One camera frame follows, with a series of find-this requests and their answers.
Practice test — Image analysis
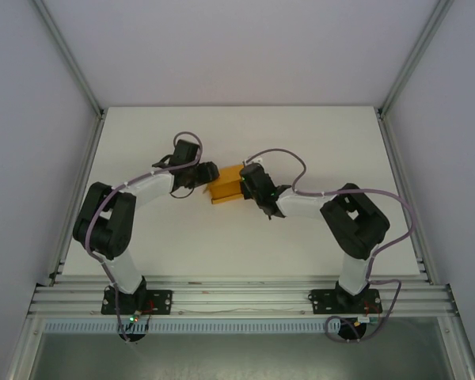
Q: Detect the black round cable grommet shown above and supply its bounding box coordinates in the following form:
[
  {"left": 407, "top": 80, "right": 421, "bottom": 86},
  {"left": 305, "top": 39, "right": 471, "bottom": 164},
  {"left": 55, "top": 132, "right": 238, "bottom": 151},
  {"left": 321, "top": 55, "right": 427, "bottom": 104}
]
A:
[
  {"left": 118, "top": 330, "right": 147, "bottom": 344},
  {"left": 337, "top": 318, "right": 367, "bottom": 342}
]

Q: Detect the grey metal sheet panel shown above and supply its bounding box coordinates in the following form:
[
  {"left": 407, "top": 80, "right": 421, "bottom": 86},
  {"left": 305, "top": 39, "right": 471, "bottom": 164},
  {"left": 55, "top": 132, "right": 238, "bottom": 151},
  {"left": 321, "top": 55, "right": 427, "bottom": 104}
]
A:
[{"left": 7, "top": 331, "right": 475, "bottom": 380}]

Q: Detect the aluminium mounting rail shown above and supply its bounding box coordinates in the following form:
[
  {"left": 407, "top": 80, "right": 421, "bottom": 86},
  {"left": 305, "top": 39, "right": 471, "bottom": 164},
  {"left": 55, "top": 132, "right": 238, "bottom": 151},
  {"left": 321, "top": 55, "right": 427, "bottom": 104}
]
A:
[{"left": 27, "top": 275, "right": 459, "bottom": 317}]

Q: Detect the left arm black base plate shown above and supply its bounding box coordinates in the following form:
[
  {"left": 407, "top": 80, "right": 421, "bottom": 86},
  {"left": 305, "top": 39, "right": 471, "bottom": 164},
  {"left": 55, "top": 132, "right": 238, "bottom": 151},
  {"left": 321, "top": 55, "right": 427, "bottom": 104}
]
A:
[{"left": 101, "top": 288, "right": 173, "bottom": 317}]

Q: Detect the aluminium frame post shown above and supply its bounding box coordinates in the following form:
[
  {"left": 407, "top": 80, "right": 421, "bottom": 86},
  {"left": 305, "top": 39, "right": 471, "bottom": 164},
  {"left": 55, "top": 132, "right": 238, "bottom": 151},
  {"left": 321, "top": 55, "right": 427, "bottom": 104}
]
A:
[
  {"left": 377, "top": 0, "right": 456, "bottom": 118},
  {"left": 32, "top": 0, "right": 105, "bottom": 120}
]

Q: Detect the grey slotted cable duct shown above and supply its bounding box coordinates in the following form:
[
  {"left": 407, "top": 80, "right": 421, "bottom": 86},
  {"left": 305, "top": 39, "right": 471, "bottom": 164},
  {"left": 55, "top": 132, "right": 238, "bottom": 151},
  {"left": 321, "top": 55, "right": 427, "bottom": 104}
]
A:
[{"left": 42, "top": 320, "right": 450, "bottom": 335}]

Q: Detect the orange paper box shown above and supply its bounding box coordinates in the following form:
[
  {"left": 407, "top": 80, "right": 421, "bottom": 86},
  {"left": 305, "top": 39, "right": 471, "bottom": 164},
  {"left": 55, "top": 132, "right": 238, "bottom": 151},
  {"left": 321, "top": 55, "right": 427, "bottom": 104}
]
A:
[{"left": 207, "top": 164, "right": 249, "bottom": 206}]

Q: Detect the aluminium side rail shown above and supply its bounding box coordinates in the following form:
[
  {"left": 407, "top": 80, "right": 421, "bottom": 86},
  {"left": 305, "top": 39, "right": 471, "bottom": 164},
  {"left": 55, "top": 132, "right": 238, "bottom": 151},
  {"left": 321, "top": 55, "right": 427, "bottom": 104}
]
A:
[
  {"left": 47, "top": 112, "right": 106, "bottom": 287},
  {"left": 378, "top": 110, "right": 435, "bottom": 286}
]

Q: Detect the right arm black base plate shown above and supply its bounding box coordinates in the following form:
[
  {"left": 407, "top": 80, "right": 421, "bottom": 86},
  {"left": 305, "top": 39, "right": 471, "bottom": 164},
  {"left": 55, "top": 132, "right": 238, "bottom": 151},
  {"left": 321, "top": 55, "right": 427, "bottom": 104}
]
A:
[{"left": 307, "top": 288, "right": 382, "bottom": 317}]

